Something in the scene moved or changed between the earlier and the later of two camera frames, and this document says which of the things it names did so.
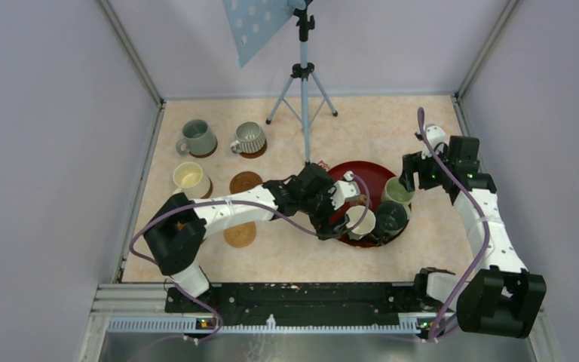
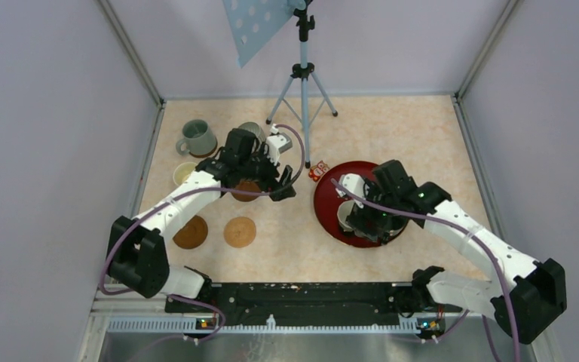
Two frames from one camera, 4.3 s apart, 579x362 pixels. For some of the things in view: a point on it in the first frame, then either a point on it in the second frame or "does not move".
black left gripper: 322,224 → 269,182
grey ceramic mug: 199,139 does not move
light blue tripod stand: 304,70 does not move
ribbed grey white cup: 250,138 does not move
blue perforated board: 252,23 does not move
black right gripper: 413,163 → 358,218
